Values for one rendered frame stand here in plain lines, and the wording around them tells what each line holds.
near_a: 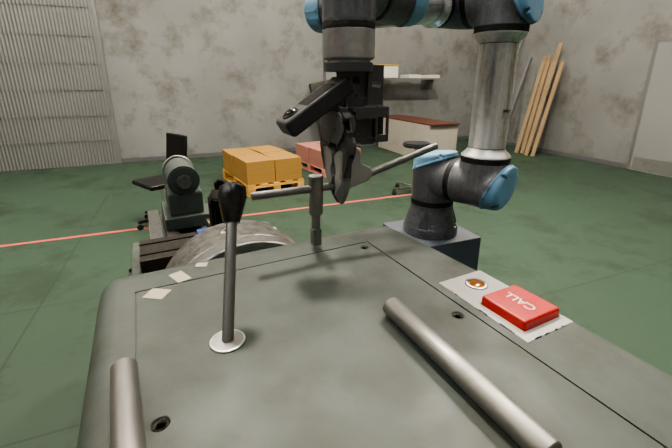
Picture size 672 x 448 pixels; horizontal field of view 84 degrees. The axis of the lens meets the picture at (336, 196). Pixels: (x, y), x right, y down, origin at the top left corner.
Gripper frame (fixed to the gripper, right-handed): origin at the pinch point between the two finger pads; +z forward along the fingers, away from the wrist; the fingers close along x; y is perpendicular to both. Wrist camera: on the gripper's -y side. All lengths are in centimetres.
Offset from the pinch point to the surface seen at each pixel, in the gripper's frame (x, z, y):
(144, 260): 72, 37, -31
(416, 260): -10.9, 8.2, 7.9
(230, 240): -12.1, -1.0, -19.1
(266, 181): 441, 117, 118
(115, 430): -25.3, 6.1, -30.6
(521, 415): -37.7, 6.0, -4.0
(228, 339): -17.0, 7.6, -21.1
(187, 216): 124, 42, -13
